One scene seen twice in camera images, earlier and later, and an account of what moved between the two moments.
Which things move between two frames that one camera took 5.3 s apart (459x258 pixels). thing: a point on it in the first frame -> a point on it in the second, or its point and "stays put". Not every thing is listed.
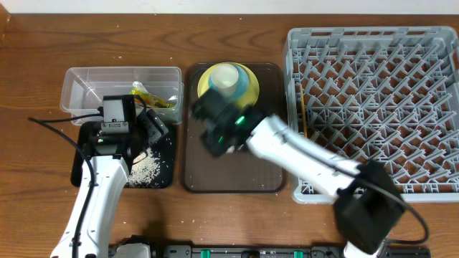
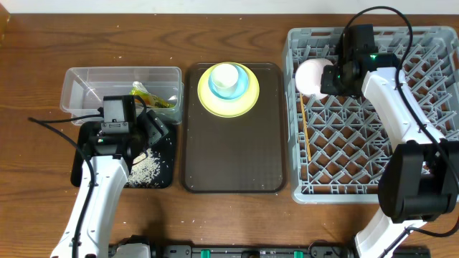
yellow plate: (252, 95) stays put
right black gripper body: (214, 140) -> (333, 81)
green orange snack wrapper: (152, 100) stays put
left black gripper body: (148, 131) stays put
